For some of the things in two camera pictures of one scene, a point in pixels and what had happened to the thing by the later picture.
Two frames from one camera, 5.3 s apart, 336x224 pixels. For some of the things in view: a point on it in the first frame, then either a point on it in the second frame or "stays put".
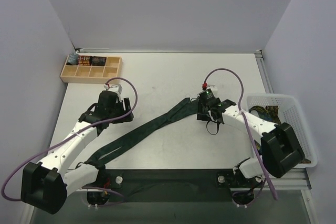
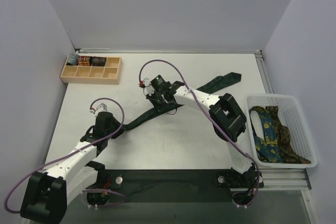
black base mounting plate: [173, 185] stays put
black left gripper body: [126, 105] → [115, 129]
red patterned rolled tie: [84, 60] stays put
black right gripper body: [203, 112] → [159, 99]
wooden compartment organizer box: [86, 74] stays put
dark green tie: [147, 130] → [213, 86]
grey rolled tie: [73, 59] stays put
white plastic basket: [291, 111] stays put
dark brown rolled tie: [97, 61] stays put
